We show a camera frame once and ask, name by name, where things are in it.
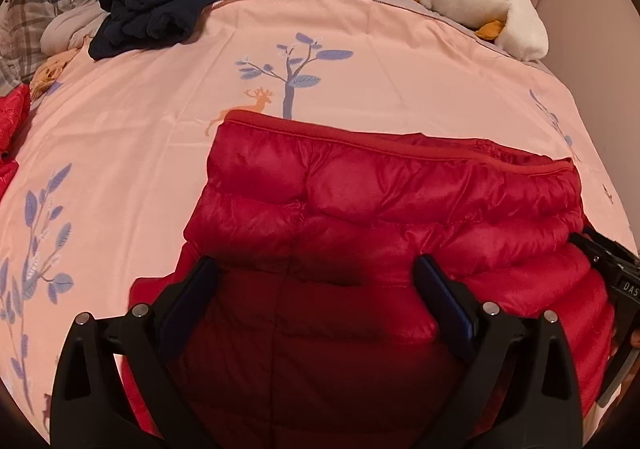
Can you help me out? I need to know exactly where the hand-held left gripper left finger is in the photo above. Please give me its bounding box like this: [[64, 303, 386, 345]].
[[50, 255, 222, 449]]

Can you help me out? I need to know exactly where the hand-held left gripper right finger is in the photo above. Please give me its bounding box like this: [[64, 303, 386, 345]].
[[411, 254, 586, 449]]

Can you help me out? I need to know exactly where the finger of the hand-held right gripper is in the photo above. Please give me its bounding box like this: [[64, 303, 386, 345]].
[[569, 227, 640, 276]]

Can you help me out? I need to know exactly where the red down jacket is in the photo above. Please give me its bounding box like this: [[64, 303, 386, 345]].
[[120, 110, 617, 449]]

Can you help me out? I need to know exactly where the pink deer-print duvet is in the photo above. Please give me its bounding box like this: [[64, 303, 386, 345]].
[[0, 0, 640, 449]]

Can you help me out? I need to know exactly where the folded pink-red down jacket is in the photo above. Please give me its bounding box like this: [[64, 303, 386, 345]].
[[0, 83, 32, 202]]

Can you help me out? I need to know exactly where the grey cloth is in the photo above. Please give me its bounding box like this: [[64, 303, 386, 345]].
[[40, 8, 107, 56]]

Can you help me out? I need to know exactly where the navy blue garment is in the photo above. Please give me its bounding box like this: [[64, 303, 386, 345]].
[[88, 0, 235, 62]]

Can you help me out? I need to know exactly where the small plaid pillow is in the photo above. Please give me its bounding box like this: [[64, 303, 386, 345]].
[[0, 0, 122, 96]]

